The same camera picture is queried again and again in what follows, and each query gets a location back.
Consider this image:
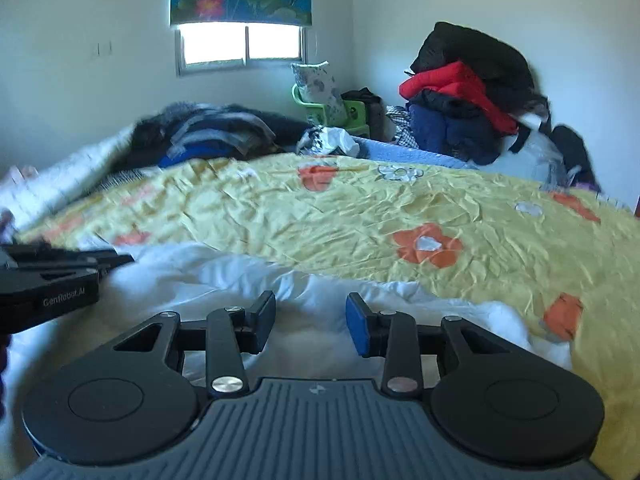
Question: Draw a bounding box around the light blue blanket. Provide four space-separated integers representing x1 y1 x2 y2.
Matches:
350 135 483 172

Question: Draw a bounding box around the white patterned quilt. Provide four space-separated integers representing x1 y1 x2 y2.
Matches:
0 126 151 233

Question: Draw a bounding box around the black coat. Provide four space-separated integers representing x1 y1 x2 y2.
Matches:
410 21 552 113

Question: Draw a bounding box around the red jacket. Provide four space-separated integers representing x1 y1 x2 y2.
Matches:
398 61 519 135

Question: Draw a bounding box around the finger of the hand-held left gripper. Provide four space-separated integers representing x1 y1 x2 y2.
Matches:
10 242 119 264
22 254 135 282

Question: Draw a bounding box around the black and white crumpled cloth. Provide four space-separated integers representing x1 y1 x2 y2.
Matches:
295 126 362 158

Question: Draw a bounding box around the navy jacket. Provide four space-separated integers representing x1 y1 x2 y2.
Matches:
406 89 517 167

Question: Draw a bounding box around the floral pillow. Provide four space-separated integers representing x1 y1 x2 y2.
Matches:
291 60 347 127

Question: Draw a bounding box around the window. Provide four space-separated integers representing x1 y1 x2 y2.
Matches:
176 24 310 77

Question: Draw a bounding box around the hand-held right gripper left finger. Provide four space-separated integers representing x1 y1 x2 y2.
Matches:
94 289 277 399

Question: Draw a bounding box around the white garment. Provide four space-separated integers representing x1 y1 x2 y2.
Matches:
0 241 575 441

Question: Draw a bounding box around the green plastic chair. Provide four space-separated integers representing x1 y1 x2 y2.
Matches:
292 84 372 137

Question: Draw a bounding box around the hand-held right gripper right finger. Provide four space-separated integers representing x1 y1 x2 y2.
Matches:
345 292 552 396

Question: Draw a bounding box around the dark cloth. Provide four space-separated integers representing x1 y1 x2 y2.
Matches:
549 124 602 192

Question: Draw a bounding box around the black and white checked cloth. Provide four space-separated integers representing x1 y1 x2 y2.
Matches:
384 105 420 150

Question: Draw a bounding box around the white plastic bag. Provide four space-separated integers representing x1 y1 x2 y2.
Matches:
494 127 570 187

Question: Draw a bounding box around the yellow floral blanket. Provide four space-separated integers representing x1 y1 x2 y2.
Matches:
14 151 640 358

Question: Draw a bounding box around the dark striped clothes pile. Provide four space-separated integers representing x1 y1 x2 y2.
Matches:
131 102 312 170

